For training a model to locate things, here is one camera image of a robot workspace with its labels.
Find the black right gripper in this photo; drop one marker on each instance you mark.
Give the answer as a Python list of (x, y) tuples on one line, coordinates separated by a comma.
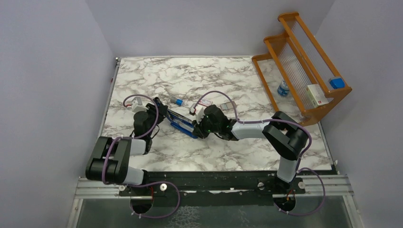
[(197, 130)]

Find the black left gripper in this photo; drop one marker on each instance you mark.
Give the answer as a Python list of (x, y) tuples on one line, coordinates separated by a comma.
[(162, 113)]

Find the red white staple box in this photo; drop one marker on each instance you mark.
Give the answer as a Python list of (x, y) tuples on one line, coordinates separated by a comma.
[(205, 102)]

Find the staple box tray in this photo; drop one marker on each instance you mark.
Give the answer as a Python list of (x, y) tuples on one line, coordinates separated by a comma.
[(228, 106)]

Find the blue black stapler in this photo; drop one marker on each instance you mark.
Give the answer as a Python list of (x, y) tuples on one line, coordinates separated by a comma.
[(176, 116)]

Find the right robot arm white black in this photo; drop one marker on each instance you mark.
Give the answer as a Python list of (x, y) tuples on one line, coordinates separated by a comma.
[(287, 137)]

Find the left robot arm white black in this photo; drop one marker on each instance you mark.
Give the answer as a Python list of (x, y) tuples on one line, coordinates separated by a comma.
[(109, 161)]

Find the grey blue small cylinder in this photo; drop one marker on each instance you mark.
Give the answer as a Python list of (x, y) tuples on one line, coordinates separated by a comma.
[(176, 101)]

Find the blue lidded small jar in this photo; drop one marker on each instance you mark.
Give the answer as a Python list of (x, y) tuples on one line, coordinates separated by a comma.
[(283, 89)]

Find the orange wooden tiered rack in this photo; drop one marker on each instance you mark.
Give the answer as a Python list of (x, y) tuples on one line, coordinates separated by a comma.
[(301, 61)]

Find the white red carton box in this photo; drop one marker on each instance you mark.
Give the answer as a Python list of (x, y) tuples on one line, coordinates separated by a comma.
[(316, 96)]

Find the blue block on rack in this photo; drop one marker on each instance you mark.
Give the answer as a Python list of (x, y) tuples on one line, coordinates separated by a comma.
[(336, 82)]

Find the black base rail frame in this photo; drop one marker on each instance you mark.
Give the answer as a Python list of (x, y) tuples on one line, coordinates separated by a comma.
[(170, 189)]

